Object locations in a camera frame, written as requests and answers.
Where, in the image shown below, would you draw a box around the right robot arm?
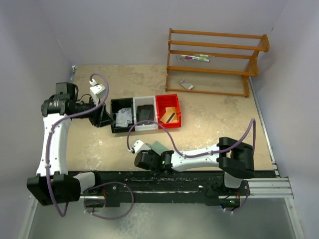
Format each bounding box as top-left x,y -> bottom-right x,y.
132,137 -> 255,189

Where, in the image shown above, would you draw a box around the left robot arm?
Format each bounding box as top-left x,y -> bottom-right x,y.
27,80 -> 114,206

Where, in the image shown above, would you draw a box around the silver cards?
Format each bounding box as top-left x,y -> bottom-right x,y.
115,108 -> 133,127

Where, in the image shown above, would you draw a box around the black cards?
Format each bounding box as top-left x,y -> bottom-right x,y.
137,105 -> 154,122

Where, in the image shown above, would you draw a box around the gold card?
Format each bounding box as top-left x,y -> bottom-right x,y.
160,107 -> 178,123

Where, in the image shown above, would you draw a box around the black bin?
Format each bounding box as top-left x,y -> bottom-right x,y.
111,98 -> 135,133

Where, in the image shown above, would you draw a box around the white bin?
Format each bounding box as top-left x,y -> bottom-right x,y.
133,96 -> 158,131

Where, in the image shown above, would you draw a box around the red bin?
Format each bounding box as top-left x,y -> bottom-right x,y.
156,94 -> 181,128

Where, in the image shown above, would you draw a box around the grey clip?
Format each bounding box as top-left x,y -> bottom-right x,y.
176,56 -> 186,62

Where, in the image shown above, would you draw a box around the purple marker pen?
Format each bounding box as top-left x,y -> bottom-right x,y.
181,55 -> 210,62

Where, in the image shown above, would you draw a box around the wooden shelf rack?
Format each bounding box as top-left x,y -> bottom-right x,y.
165,28 -> 270,98

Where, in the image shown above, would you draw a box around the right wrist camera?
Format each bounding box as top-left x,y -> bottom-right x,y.
131,139 -> 151,154

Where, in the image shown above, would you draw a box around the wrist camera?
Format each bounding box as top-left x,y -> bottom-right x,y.
90,84 -> 106,105
131,139 -> 151,154

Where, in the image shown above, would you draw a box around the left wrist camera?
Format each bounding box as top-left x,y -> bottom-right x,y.
90,84 -> 106,105

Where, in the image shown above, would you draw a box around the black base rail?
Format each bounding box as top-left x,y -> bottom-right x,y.
43,170 -> 277,207

